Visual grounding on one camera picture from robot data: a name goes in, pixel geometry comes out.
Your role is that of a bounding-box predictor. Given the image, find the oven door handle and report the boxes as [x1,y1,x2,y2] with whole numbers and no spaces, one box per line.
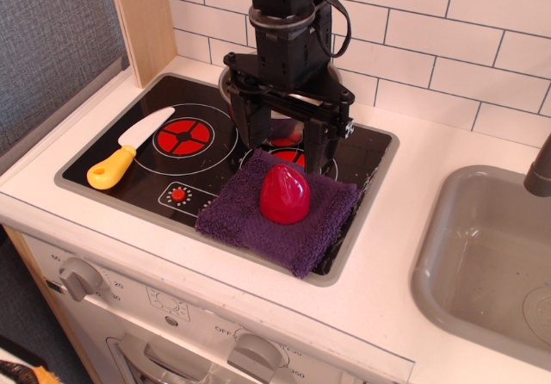
[109,333,248,383]

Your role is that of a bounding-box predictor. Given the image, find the red toy strawberry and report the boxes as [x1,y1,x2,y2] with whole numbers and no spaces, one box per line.
[259,164,311,225]

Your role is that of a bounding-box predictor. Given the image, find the silver metal bowl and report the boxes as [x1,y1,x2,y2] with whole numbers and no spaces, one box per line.
[219,65,354,146]

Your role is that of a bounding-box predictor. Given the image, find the grey left oven knob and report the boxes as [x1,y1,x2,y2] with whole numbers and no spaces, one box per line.
[59,257,103,302]

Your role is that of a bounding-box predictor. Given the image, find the black toy stovetop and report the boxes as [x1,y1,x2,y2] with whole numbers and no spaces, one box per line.
[54,74,399,287]

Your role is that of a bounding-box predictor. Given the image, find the wooden side post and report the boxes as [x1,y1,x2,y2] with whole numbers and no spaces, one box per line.
[115,0,177,89]

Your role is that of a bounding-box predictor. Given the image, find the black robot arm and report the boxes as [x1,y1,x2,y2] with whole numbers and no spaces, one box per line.
[224,0,355,174]

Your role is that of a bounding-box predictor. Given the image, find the orange fuzzy object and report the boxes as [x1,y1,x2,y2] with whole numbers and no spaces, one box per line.
[1,360,61,384]

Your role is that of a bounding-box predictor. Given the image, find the purple folded towel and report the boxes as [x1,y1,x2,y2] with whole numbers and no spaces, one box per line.
[195,149,360,278]

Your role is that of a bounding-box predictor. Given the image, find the grey oven knob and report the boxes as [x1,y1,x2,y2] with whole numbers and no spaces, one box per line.
[59,257,103,302]
[227,333,283,383]

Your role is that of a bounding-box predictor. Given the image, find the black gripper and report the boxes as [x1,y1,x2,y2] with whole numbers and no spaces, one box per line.
[224,25,353,174]

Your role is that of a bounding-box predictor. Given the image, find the grey toy sink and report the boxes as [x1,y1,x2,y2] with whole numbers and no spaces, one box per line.
[412,165,550,369]

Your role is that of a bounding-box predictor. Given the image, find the toy knife yellow handle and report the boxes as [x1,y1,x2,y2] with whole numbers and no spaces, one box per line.
[86,106,176,191]

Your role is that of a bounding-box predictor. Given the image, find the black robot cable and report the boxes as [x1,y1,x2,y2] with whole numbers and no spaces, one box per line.
[320,0,353,59]

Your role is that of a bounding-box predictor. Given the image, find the grey faucet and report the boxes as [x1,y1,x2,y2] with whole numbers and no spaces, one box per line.
[523,135,551,197]

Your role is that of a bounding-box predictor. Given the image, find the grey right oven knob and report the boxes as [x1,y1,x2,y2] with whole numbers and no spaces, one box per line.
[227,333,283,383]

